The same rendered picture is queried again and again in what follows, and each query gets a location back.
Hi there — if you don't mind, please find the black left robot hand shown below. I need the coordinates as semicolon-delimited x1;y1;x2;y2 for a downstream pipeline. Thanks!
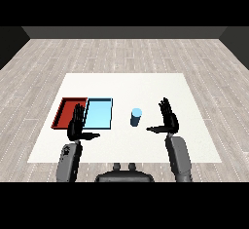
66;102;101;143

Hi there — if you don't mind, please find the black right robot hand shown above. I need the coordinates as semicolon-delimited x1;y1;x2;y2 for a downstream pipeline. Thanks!
145;96;180;139

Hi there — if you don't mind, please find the shallow red open box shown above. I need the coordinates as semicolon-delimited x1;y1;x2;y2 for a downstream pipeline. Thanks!
51;96;89;131

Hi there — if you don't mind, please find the shallow light blue open box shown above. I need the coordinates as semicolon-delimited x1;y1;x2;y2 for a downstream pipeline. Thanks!
82;96;114;131

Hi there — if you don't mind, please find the small blue can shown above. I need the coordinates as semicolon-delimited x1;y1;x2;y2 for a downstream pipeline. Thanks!
129;107;143;128

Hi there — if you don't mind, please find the dark grey robot body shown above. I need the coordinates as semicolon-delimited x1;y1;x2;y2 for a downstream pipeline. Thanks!
94;162;156;183

